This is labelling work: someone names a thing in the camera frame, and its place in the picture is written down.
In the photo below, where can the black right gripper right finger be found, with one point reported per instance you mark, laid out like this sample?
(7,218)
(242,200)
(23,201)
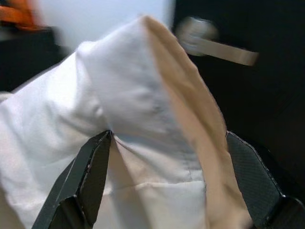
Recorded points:
(257,186)

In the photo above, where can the white floral print pillow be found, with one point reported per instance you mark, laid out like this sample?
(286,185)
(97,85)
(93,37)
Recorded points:
(119,95)

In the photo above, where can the dark door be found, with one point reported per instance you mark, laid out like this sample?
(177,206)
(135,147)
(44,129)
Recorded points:
(262,100)

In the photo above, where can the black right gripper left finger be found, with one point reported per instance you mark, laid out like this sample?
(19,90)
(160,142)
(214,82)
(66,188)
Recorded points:
(90,171)

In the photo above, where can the orange object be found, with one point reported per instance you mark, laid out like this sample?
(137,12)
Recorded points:
(16,17)

